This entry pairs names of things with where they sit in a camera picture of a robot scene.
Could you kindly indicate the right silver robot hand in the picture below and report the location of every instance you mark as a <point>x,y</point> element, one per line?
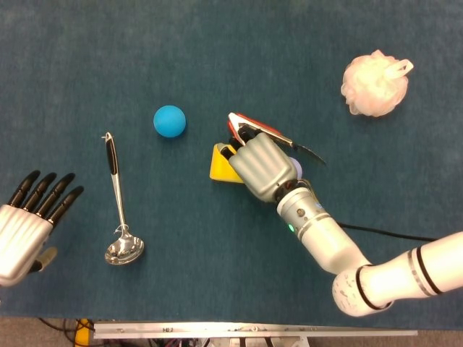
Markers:
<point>262,166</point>

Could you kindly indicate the white mesh bath pouf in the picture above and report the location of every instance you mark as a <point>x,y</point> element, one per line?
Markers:
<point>374,85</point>

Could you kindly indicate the steel tongs red grips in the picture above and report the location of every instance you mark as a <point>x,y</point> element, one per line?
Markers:
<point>307,152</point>

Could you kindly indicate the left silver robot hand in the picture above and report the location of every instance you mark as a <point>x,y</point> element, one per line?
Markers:
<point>21,238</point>

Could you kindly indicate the yellow box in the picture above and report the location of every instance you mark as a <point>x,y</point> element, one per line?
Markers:
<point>84,334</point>

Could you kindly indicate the yellow sponge block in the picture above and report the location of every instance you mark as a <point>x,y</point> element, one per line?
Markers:
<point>220,170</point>

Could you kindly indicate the aluminium rail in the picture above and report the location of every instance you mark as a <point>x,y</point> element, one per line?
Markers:
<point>253,329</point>

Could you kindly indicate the light blue ball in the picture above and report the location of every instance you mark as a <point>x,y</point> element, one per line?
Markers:
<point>169,121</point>

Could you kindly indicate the teal carpet table mat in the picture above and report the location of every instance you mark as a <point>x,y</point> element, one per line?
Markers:
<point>231,72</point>

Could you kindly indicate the dark blue ball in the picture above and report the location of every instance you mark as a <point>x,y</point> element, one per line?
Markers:
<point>298,167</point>

